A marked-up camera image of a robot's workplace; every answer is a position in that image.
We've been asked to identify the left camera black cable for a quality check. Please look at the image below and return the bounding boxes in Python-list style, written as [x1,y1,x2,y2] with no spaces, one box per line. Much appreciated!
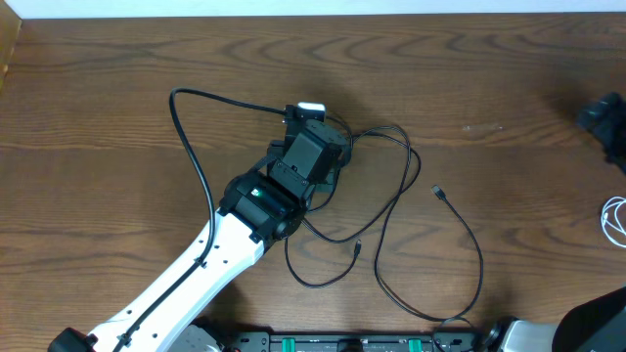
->
[168,87,289,352]

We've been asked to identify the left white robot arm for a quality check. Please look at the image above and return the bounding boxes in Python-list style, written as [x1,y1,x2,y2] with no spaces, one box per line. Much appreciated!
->
[49,120,349,351]

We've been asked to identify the white usb cable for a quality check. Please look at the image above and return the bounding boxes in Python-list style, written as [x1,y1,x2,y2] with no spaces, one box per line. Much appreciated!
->
[600,196,626,249]

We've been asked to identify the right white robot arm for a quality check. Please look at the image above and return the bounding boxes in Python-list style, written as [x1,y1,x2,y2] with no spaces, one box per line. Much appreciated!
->
[553,93,625,352]

